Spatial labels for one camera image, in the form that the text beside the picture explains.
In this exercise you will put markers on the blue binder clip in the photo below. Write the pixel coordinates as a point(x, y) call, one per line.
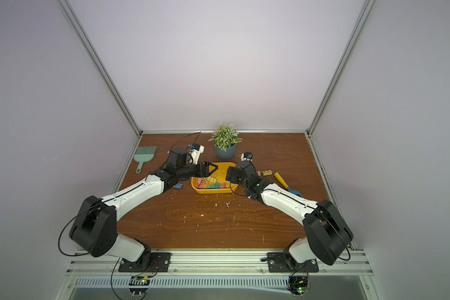
point(178, 185)

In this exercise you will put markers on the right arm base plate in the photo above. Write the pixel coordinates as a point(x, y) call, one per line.
point(279, 262)

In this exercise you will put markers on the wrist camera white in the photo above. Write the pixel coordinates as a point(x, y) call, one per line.
point(246, 156)
point(195, 151)

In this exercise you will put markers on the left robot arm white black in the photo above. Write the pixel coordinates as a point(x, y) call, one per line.
point(95, 227)

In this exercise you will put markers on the right controller board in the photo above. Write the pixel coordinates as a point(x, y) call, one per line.
point(298, 285)

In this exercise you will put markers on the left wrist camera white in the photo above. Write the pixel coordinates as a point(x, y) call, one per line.
point(195, 151)

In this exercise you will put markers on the aluminium front rail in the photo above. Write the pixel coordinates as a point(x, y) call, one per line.
point(220, 262)

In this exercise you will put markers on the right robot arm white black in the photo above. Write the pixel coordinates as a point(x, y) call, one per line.
point(327, 233)

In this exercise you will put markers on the left controller board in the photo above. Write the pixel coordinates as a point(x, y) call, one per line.
point(138, 286)

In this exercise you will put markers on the controller board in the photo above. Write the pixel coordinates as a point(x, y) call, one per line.
point(138, 286)
point(298, 285)

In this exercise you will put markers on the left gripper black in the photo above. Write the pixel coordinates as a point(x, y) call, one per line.
point(204, 172)

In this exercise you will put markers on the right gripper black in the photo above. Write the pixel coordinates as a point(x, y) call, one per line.
point(234, 175)

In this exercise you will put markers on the yellow plastic storage box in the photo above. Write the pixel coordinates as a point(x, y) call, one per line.
point(216, 183)

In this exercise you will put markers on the yellow binder clip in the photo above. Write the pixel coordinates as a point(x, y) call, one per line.
point(267, 173)

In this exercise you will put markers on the blue garden fork yellow handle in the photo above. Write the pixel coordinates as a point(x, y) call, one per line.
point(286, 186)

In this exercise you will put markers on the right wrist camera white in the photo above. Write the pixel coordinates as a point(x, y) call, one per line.
point(246, 156)

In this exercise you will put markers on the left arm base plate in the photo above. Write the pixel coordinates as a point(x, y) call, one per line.
point(149, 262)

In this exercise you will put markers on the green hand brush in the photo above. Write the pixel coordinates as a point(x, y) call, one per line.
point(143, 154)

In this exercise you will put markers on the potted plant blue-grey pot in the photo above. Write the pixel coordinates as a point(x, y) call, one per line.
point(225, 139)

